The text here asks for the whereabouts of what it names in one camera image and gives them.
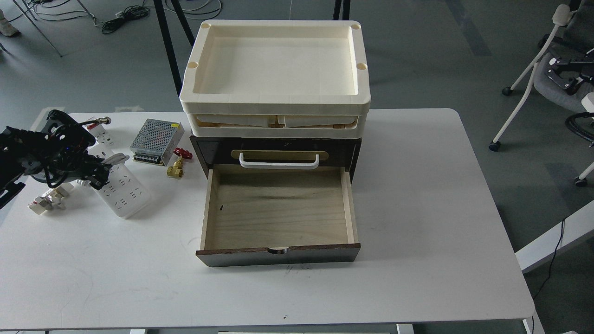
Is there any white red circuit breaker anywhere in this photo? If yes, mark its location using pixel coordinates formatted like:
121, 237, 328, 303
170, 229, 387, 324
85, 116, 114, 146

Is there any cream lower tray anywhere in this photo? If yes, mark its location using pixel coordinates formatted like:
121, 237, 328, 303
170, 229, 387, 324
187, 113, 368, 139

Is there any white rolling chair frame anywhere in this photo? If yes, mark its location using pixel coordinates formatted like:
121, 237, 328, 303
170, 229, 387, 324
488, 4, 594, 187

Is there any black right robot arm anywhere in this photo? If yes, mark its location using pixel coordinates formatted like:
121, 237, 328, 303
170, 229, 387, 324
547, 49, 594, 147

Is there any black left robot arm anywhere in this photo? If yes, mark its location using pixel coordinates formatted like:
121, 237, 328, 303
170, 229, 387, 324
0, 109, 112, 208

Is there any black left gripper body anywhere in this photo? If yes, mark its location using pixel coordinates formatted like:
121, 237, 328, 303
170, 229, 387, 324
22, 109, 96, 182

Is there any black cable bundle on floor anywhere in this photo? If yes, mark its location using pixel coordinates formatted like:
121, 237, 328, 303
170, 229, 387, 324
101, 5, 151, 34

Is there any open wooden drawer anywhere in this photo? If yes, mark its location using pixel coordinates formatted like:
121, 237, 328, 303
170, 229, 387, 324
196, 165, 361, 268

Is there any white drawer handle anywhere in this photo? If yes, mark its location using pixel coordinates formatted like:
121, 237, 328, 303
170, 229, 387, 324
239, 153, 320, 170

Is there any white power strip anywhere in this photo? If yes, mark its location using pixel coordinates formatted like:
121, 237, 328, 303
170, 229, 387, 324
77, 143, 152, 218

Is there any brass valve red handle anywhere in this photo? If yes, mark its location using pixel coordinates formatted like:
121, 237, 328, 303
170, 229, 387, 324
166, 147, 193, 179

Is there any cream plastic tray top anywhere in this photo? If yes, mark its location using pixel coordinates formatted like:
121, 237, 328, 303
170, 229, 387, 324
180, 19, 371, 116

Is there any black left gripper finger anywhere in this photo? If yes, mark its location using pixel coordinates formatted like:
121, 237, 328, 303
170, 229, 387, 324
83, 157, 112, 190

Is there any metal mesh power supply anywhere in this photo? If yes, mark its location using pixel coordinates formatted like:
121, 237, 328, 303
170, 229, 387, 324
130, 119, 184, 166

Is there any white grey circuit breaker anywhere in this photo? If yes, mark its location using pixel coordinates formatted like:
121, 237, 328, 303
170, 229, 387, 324
28, 183, 74, 214

